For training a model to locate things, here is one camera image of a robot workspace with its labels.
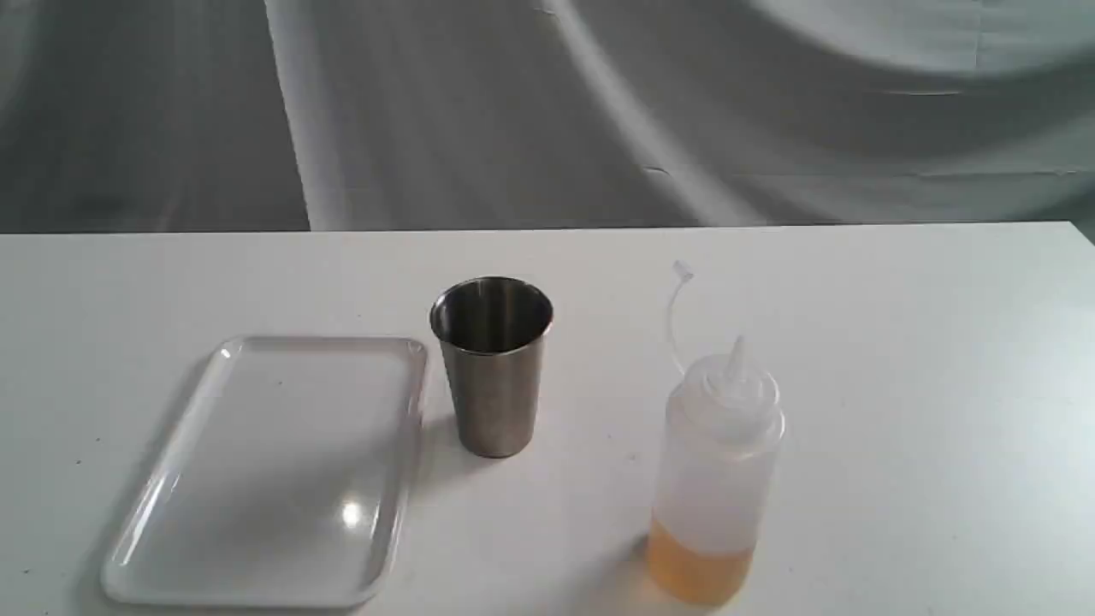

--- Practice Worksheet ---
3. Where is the translucent plastic squeeze bottle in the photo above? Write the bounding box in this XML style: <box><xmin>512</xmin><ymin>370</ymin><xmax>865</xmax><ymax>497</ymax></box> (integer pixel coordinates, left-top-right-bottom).
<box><xmin>645</xmin><ymin>261</ymin><xmax>786</xmax><ymax>607</ymax></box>

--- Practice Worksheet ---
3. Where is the stainless steel cup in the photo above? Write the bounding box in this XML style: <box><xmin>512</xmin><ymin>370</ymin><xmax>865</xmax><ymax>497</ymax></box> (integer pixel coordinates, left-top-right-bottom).
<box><xmin>428</xmin><ymin>275</ymin><xmax>554</xmax><ymax>460</ymax></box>

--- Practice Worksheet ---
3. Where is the white backdrop cloth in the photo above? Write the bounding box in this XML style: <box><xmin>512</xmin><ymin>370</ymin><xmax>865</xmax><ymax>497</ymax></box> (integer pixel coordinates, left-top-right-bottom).
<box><xmin>3</xmin><ymin>1</ymin><xmax>1092</xmax><ymax>235</ymax></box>

